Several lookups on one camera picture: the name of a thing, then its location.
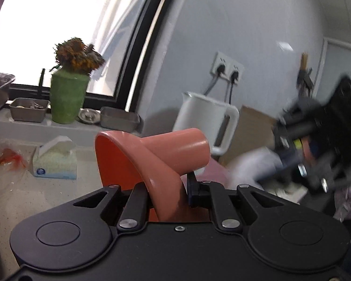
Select white dish cloth with loop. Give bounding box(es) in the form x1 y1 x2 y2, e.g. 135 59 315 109
224 147 283 190

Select cardboard box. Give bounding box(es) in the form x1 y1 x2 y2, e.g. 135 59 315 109
218 106 276 166

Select white electric kettle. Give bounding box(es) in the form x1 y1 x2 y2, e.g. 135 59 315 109
172 91 240 156

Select small steel tray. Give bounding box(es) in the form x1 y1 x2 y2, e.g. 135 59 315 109
9 98 50 123
100 107 141 133

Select round steel lid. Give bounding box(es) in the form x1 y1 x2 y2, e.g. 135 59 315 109
78 108 101 124

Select tissue pack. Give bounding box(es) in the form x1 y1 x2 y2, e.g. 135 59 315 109
32 136 78 180

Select green flower pot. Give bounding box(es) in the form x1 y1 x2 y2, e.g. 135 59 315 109
50 68 90 124

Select clear plastic bag with food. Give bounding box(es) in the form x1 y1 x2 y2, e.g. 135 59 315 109
0 139 28 181

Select dried flowers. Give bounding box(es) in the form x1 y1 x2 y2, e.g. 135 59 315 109
51 37 105 75

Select chopstick holder on wall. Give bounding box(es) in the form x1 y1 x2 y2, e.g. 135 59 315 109
296 53 314 98

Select white wall socket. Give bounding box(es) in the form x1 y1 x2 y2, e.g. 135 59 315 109
210 52 245 85

